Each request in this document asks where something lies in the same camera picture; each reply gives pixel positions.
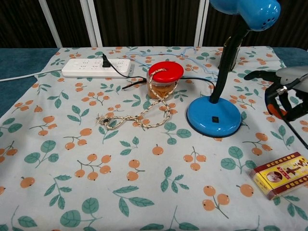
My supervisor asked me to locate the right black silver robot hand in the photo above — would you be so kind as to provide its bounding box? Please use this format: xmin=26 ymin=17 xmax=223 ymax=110
xmin=244 ymin=67 xmax=308 ymax=122

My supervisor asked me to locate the blue desk lamp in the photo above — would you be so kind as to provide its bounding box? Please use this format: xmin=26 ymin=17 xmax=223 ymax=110
xmin=186 ymin=0 xmax=282 ymax=139

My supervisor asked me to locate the yellow red card box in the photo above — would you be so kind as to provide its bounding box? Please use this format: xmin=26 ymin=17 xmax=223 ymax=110
xmin=249 ymin=151 xmax=308 ymax=201

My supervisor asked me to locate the glass jar with red lid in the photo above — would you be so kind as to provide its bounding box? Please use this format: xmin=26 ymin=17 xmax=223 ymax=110
xmin=146 ymin=61 xmax=184 ymax=100

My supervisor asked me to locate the floral print tablecloth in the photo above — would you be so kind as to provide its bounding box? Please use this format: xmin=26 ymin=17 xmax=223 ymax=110
xmin=0 ymin=46 xmax=308 ymax=231

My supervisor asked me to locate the white power strip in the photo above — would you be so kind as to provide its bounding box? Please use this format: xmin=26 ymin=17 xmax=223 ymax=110
xmin=61 ymin=58 xmax=135 ymax=79

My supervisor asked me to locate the black cable on right hand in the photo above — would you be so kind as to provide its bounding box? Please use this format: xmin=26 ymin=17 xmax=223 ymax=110
xmin=264 ymin=87 xmax=308 ymax=145

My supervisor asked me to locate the grey cable on right hand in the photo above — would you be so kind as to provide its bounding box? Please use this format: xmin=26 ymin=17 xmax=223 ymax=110
xmin=276 ymin=73 xmax=308 ymax=96

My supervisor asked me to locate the white aluminium frame post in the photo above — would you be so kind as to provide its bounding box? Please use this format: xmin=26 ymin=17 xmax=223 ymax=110
xmin=193 ymin=0 xmax=210 ymax=47
xmin=38 ymin=0 xmax=64 ymax=48
xmin=80 ymin=0 xmax=104 ymax=47

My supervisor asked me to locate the braided beige rope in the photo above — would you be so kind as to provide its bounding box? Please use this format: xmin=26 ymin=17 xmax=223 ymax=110
xmin=96 ymin=68 xmax=172 ymax=132

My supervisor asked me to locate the black plug with cable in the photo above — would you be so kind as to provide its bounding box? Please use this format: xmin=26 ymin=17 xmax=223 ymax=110
xmin=102 ymin=53 xmax=216 ymax=91

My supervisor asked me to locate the white power strip cable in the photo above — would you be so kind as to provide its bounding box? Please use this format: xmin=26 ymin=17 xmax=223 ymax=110
xmin=0 ymin=69 xmax=64 ymax=83

